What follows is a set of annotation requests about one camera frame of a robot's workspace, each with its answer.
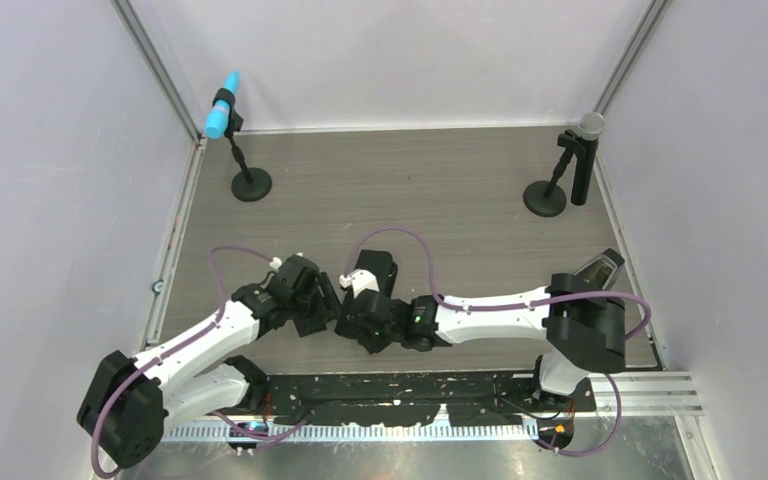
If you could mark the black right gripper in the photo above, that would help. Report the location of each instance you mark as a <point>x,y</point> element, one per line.
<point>372,346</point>

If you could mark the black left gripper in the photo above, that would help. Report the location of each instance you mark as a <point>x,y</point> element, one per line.
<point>327,307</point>

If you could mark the black zip tool case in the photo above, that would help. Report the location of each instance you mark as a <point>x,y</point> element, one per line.
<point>382,265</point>

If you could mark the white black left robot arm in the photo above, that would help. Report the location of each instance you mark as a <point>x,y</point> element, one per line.
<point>133,401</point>

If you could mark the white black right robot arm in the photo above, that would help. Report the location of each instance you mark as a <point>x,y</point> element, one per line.
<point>578,314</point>

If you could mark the black left microphone stand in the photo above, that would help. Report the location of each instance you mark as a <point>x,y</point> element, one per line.
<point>250,184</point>

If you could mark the black microphone stand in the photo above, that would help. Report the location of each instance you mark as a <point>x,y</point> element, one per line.
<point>250,184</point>
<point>546,198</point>

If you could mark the blue microphone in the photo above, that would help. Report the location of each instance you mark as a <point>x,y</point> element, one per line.
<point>223,106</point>

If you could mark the black right microphone stand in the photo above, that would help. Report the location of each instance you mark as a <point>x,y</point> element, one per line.
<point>546,198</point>

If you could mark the clear black box device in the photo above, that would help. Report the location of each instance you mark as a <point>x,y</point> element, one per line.
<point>603,270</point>

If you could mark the black silver microphone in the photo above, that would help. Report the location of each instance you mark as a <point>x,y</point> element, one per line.
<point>590,127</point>

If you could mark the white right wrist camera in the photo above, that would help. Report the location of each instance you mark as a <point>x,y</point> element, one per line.
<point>358,281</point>

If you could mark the black mounting base plate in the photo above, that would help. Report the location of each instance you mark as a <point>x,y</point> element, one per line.
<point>473,398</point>

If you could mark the aluminium frame rail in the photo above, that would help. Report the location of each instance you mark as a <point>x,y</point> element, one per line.
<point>629,395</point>

